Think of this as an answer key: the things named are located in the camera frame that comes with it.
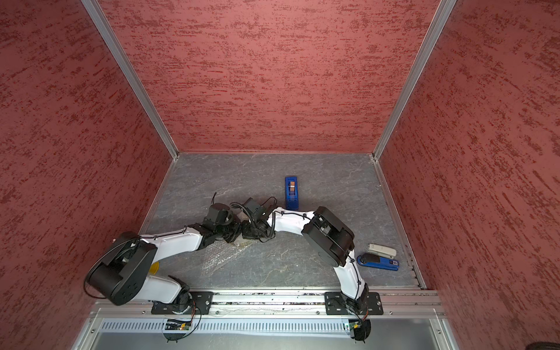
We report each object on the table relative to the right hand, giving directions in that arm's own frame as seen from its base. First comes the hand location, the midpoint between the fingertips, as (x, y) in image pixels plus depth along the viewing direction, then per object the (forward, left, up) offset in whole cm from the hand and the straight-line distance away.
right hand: (245, 240), depth 88 cm
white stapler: (-6, -55, +2) cm, 55 cm away
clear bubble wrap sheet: (-5, +10, 0) cm, 11 cm away
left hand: (+5, -1, +2) cm, 5 cm away
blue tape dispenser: (+20, -20, +5) cm, 29 cm away
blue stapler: (-10, -50, +2) cm, 51 cm away
